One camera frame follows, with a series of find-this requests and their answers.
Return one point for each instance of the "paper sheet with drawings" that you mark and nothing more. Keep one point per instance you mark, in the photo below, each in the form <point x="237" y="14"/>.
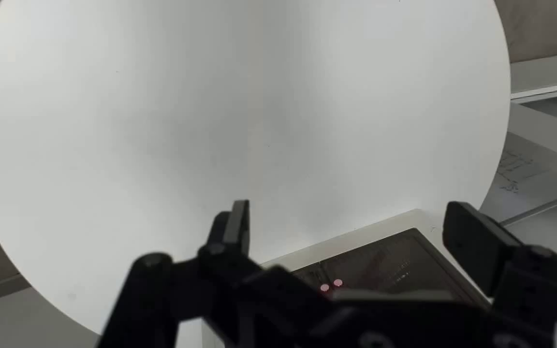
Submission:
<point x="523" y="180"/>

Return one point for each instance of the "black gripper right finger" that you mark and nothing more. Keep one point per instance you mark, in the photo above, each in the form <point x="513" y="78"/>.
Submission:
<point x="483" y="244"/>

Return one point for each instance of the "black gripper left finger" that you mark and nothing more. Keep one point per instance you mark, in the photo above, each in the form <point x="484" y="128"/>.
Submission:
<point x="231" y="235"/>

